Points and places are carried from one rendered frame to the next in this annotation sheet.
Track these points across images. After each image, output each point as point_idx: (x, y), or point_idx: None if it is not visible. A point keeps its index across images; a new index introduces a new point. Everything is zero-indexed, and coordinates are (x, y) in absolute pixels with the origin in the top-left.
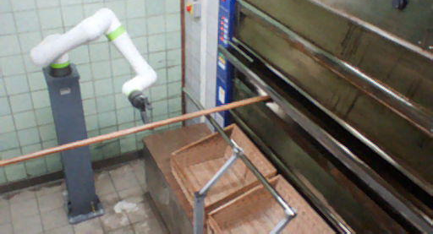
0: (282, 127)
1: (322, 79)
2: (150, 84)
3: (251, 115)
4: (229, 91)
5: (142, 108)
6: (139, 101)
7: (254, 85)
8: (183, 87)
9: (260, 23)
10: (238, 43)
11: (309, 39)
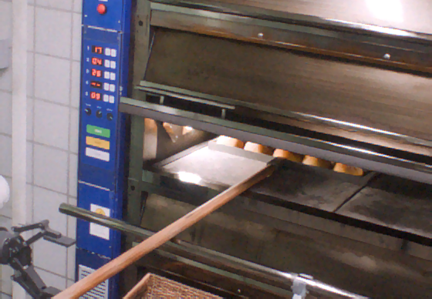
0: (308, 233)
1: (420, 99)
2: (1, 207)
3: (202, 237)
4: (121, 208)
5: (25, 257)
6: (9, 243)
7: (192, 176)
8: (62, 203)
9: (223, 34)
10: (164, 88)
11: (388, 26)
